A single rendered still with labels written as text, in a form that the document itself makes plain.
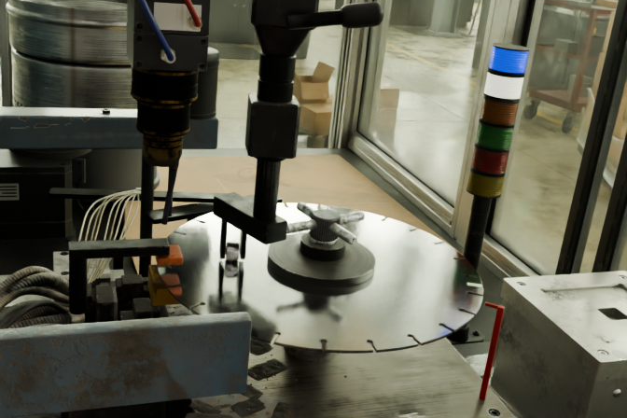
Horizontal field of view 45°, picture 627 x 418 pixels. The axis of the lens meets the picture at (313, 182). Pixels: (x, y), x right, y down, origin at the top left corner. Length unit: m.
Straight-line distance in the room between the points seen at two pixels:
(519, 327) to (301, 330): 0.34
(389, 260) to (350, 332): 0.16
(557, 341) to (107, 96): 0.82
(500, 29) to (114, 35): 0.64
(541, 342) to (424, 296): 0.19
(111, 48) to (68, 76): 0.09
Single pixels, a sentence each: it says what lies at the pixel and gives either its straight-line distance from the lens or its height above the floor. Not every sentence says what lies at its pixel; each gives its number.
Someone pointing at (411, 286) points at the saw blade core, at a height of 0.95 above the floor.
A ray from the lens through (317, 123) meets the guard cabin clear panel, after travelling 1.89.
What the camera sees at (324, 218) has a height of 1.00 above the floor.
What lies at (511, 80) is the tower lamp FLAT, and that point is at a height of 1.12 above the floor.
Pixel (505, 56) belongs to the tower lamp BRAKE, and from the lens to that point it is 0.94.
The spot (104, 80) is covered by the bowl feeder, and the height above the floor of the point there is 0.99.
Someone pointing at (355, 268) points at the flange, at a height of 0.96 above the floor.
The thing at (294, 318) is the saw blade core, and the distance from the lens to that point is 0.67.
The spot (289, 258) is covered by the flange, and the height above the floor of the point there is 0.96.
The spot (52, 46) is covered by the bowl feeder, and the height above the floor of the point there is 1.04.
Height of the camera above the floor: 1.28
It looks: 19 degrees down
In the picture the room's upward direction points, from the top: 6 degrees clockwise
